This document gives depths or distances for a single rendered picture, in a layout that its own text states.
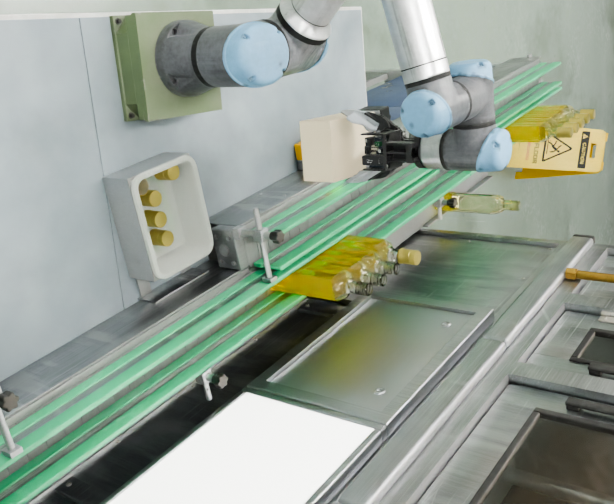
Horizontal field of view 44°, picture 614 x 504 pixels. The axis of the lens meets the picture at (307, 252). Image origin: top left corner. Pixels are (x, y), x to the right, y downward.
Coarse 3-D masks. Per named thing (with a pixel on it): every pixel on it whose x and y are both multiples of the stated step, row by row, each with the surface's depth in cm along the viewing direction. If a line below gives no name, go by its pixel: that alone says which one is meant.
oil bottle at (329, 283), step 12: (288, 276) 168; (300, 276) 166; (312, 276) 164; (324, 276) 162; (336, 276) 161; (348, 276) 162; (276, 288) 172; (288, 288) 170; (300, 288) 167; (312, 288) 165; (324, 288) 163; (336, 288) 161; (336, 300) 162
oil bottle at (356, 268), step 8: (320, 256) 174; (312, 264) 171; (320, 264) 170; (328, 264) 169; (336, 264) 168; (344, 264) 168; (352, 264) 167; (360, 264) 167; (352, 272) 165; (360, 272) 165; (360, 280) 165
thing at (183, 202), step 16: (176, 160) 152; (192, 160) 156; (144, 176) 146; (192, 176) 157; (160, 192) 159; (176, 192) 162; (192, 192) 159; (144, 208) 156; (160, 208) 160; (176, 208) 163; (192, 208) 161; (144, 224) 147; (176, 224) 164; (192, 224) 163; (208, 224) 161; (144, 240) 149; (176, 240) 164; (192, 240) 165; (208, 240) 162; (160, 256) 161; (176, 256) 160; (192, 256) 160; (160, 272) 152; (176, 272) 155
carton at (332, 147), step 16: (304, 128) 149; (320, 128) 146; (336, 128) 147; (352, 128) 151; (304, 144) 150; (320, 144) 147; (336, 144) 147; (352, 144) 152; (304, 160) 151; (320, 160) 148; (336, 160) 148; (352, 160) 152; (304, 176) 152; (320, 176) 149; (336, 176) 148; (352, 176) 153
